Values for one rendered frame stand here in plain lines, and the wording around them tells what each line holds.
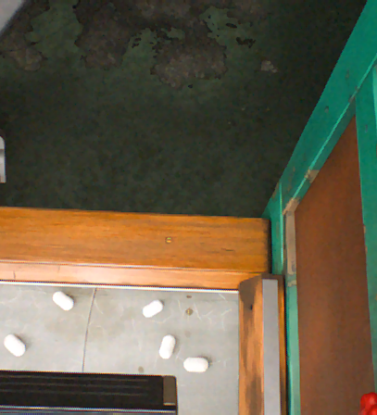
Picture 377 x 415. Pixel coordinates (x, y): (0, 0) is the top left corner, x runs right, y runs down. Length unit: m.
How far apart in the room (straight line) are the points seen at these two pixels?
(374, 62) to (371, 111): 0.05
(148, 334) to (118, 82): 1.16
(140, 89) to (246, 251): 1.08
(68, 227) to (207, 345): 0.29
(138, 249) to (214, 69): 1.14
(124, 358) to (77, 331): 0.08
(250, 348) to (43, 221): 0.38
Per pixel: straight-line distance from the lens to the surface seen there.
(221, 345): 1.07
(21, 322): 1.08
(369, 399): 0.57
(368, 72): 0.67
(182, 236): 1.08
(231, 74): 2.12
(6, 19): 0.87
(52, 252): 1.08
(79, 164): 1.97
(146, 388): 0.71
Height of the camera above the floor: 1.79
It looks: 69 degrees down
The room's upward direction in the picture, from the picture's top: 11 degrees clockwise
